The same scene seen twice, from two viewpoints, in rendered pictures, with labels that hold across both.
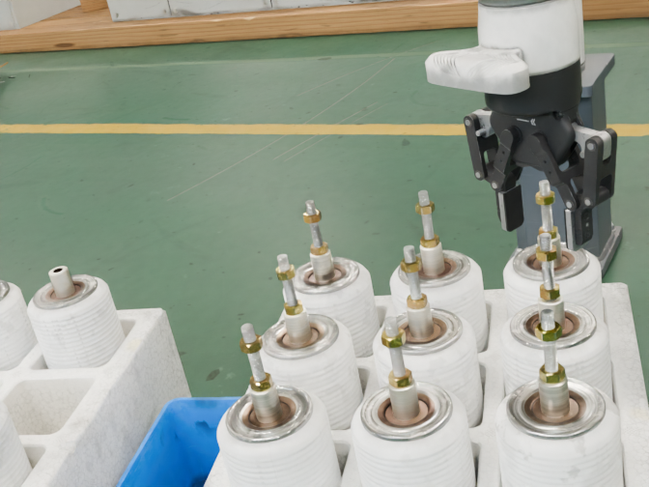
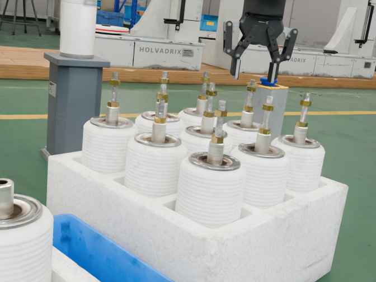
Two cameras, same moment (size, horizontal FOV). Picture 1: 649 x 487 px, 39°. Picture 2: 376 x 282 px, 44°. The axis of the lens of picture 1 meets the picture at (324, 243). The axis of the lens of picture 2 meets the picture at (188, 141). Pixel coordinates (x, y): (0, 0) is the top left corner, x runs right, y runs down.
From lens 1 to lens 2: 83 cm
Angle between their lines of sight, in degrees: 62
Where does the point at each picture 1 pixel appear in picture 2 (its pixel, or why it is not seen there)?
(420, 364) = (226, 141)
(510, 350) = (245, 135)
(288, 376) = (176, 156)
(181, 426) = not seen: hidden behind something
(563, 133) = (281, 27)
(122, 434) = not seen: hidden behind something
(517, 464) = (305, 164)
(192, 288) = not seen: outside the picture
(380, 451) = (277, 163)
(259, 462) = (239, 179)
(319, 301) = (129, 131)
